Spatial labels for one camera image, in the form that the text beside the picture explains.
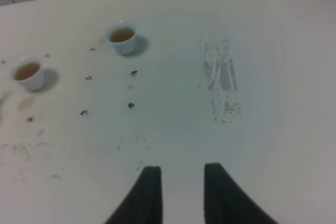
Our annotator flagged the far pale blue teacup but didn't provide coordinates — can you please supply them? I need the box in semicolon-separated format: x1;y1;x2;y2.
106;20;137;55

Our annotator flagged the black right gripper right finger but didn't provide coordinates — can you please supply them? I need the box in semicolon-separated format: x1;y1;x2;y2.
204;163;276;223

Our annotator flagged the pale blue teacup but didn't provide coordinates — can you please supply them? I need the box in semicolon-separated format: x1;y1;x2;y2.
10;57;45;91
106;20;137;55

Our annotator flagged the near pale blue teacup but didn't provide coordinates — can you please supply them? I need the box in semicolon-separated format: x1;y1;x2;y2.
10;57;45;91

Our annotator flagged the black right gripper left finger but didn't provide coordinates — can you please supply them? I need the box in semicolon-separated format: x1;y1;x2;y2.
106;166;163;224

